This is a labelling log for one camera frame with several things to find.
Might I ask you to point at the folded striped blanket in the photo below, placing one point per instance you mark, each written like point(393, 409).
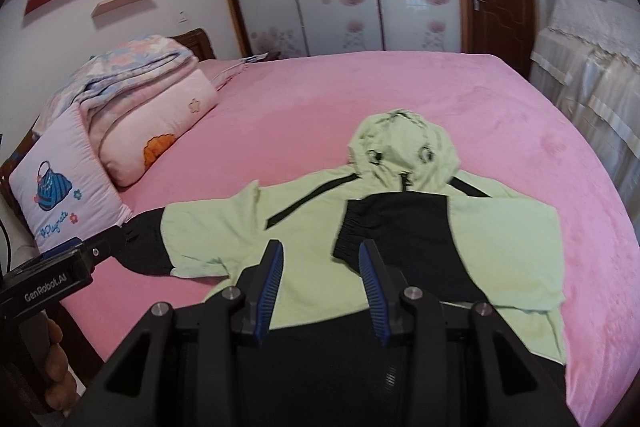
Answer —
point(125, 72)

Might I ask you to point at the dark wooden headboard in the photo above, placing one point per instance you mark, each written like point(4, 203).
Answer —
point(197, 42)

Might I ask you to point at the lilac cushion with bag print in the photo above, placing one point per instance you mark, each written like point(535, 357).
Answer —
point(65, 187)

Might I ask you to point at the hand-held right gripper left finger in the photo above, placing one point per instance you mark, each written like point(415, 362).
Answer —
point(267, 287)

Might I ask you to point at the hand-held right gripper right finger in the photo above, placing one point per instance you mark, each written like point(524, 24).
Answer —
point(372, 292)

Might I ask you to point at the white lace covered furniture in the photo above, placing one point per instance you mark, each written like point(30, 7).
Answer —
point(585, 57)

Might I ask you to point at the person's left hand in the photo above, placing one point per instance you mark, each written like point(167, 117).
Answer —
point(57, 357)

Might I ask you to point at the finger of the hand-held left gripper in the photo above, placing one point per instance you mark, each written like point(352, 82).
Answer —
point(107, 243)

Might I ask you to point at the green and black hooded jacket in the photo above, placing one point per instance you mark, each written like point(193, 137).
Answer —
point(310, 257)

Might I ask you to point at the pink wall shelf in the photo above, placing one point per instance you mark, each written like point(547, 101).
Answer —
point(125, 2)

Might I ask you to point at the pink bed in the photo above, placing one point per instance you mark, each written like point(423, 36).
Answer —
point(300, 107)

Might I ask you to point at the pink pillow with orange flower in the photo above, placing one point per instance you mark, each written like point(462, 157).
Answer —
point(160, 122)

